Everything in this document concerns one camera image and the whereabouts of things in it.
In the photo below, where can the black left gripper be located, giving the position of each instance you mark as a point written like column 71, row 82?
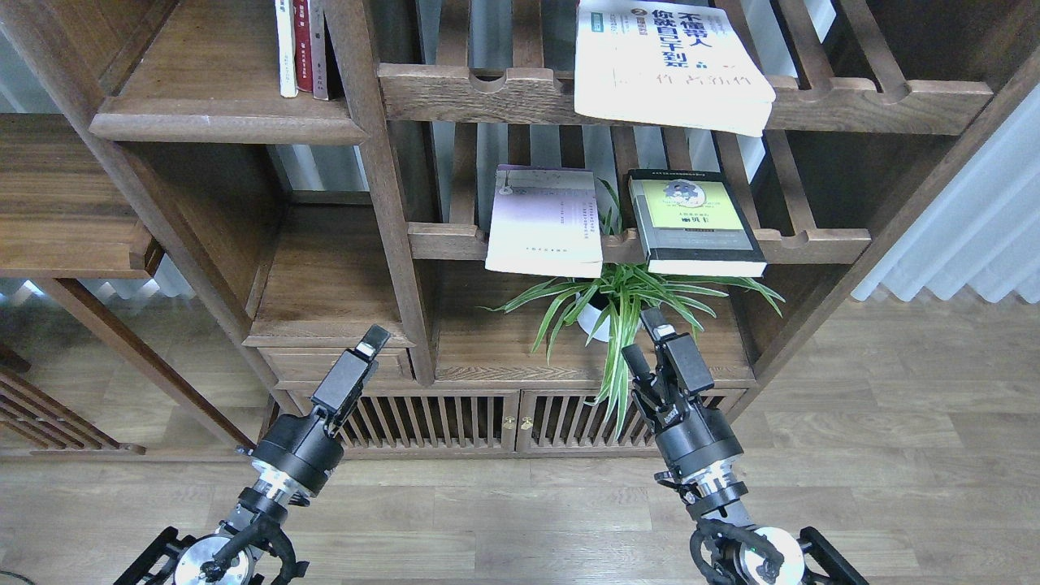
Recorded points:
column 306, row 447

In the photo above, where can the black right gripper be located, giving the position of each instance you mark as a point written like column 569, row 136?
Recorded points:
column 697, row 444

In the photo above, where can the yellow and grey book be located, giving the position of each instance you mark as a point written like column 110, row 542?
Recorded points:
column 690, row 225

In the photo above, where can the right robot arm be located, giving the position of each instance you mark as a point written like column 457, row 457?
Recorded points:
column 728, row 548

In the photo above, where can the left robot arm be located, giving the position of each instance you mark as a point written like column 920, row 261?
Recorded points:
column 230, row 555

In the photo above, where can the white plant pot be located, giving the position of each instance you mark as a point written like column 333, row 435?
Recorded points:
column 590, row 315

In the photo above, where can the green spider plant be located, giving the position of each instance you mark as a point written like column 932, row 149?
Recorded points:
column 638, row 289

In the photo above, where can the dark wooden bookshelf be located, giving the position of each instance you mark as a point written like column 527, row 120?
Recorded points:
column 302, row 222

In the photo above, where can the pale purple book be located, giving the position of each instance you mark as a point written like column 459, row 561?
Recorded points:
column 545, row 222

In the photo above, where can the large white book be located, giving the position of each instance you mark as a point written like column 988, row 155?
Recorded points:
column 667, row 64

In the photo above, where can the white curtain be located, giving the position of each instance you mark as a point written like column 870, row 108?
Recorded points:
column 982, row 231

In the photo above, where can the grey upright book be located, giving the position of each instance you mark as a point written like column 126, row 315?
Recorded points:
column 318, row 44

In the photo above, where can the white upright book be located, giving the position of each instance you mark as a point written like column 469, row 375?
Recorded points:
column 286, row 42

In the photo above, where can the red upright book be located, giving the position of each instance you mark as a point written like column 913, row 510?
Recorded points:
column 302, row 45

